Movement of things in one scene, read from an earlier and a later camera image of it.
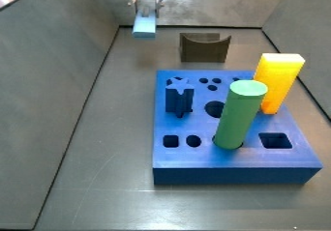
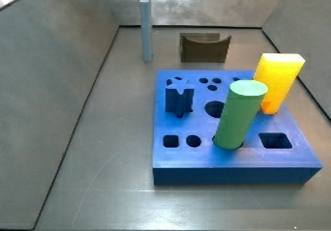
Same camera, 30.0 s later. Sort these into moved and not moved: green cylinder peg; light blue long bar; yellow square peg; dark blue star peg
Moved: light blue long bar
Not moved: dark blue star peg; green cylinder peg; yellow square peg
